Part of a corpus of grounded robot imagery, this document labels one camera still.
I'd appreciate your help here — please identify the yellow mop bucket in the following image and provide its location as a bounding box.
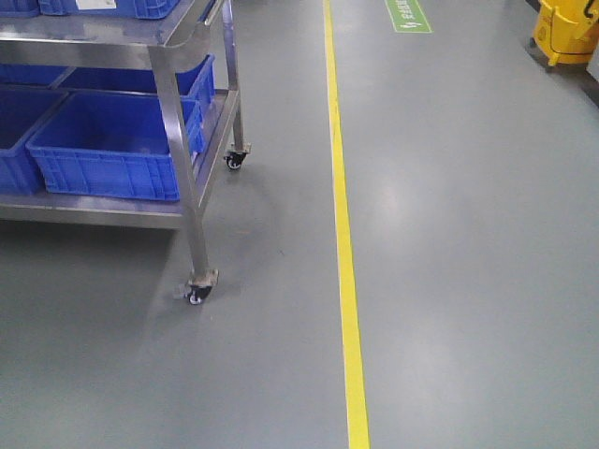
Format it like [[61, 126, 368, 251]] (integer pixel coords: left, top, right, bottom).
[[530, 0, 598, 70]]

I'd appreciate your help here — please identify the steel wheeled cart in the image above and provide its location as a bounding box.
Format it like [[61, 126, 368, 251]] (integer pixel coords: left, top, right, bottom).
[[1, 0, 251, 304]]

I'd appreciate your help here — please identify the blue bin on cart bottom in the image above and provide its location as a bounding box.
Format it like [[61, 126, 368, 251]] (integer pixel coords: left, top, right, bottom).
[[26, 91, 180, 202]]

